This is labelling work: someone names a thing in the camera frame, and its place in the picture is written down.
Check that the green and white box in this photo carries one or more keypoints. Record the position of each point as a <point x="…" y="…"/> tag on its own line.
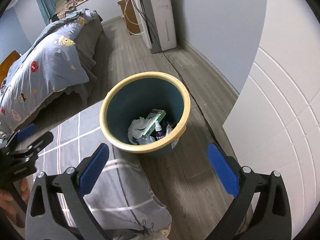
<point x="155" y="115"/>

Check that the small purple bottle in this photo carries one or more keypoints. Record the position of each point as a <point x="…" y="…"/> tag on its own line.
<point x="159" y="133"/>

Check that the white paper towel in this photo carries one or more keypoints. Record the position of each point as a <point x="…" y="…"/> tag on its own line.
<point x="136" y="132"/>

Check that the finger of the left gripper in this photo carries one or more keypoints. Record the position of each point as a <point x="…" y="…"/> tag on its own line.
<point x="26" y="132"/>
<point x="38" y="145"/>

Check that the white air purifier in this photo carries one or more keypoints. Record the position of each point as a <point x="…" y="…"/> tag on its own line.
<point x="156" y="22"/>

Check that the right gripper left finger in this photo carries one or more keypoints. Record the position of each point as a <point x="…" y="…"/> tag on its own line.
<point x="56" y="208"/>

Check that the wooden side cabinet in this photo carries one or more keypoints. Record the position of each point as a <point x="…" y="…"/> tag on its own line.
<point x="129" y="17"/>

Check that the grey rug with white lines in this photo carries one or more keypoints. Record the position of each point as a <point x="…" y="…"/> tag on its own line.
<point x="122" y="200"/>

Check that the teal bin with yellow rim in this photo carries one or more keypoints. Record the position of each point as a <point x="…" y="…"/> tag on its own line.
<point x="136" y="96"/>

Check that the person's left hand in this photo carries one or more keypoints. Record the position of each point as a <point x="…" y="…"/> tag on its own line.
<point x="11" y="208"/>

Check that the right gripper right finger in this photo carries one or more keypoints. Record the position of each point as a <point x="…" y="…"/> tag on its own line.
<point x="260" y="208"/>

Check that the wooden headboard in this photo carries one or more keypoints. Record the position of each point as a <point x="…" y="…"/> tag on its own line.
<point x="5" y="65"/>

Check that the bed with blue duvet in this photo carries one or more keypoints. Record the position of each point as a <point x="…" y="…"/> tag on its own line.
<point x="59" y="61"/>

